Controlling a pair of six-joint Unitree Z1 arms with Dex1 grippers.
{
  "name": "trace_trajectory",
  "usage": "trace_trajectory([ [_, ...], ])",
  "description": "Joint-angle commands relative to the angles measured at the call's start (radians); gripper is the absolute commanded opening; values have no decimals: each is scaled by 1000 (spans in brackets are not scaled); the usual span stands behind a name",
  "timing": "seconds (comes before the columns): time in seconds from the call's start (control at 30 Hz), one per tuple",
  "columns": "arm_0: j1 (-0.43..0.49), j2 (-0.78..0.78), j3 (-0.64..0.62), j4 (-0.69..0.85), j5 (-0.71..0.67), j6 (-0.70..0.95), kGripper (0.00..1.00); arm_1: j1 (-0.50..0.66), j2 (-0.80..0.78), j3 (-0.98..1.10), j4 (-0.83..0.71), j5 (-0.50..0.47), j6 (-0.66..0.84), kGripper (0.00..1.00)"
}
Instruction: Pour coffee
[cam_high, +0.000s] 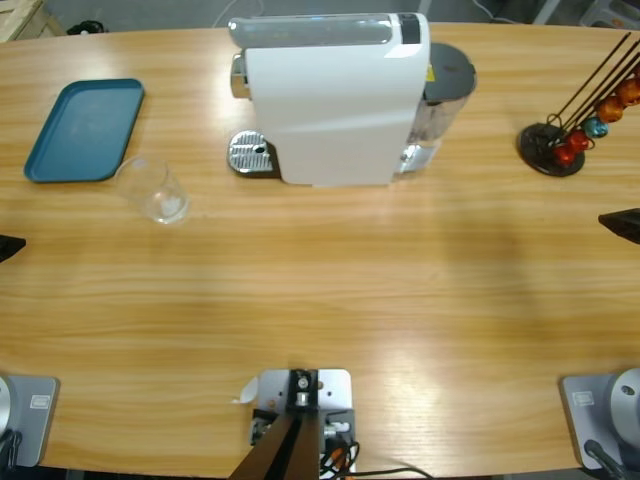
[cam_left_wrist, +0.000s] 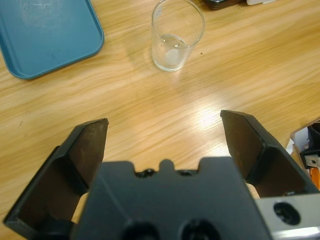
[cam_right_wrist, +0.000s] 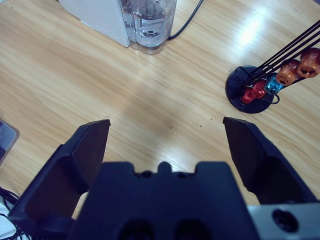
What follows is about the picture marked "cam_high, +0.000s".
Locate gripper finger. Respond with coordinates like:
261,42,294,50
0,234,27,264
598,208,640,246

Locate clear drinking glass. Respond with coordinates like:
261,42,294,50
113,155,192,226

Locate white capsule coffee machine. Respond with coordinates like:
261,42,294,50
227,12,432,190

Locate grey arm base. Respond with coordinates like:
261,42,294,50
558,367,640,471
0,373,61,470

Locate teal coffee capsule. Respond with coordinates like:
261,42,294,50
583,117,610,140

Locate orange coffee capsule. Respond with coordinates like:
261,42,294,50
597,96,626,124
614,78,640,107

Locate black capsule stand thin rods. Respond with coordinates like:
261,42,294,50
517,30,640,178

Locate blue plastic tray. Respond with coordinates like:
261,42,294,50
23,78,146,185

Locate grey white furniture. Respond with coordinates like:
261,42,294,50
532,0,640,27

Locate small black object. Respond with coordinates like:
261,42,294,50
66,19,109,36

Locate clear water tank grey lid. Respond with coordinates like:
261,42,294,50
399,42,479,176

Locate chrome drip tray black base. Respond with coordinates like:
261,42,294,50
227,128,281,180

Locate white tape piece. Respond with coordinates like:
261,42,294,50
229,375,261,405

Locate black base cable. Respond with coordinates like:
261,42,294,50
583,438,629,480
0,428,24,471

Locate white cable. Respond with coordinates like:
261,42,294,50
212,0,266,29
472,0,509,24

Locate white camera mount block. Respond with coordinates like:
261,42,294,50
249,368,357,475

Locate thin black cable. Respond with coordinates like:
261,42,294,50
349,467,436,480

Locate dark camera post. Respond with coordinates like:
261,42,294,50
228,368,321,480

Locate orange and black cable bundle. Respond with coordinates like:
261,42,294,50
319,439,361,476

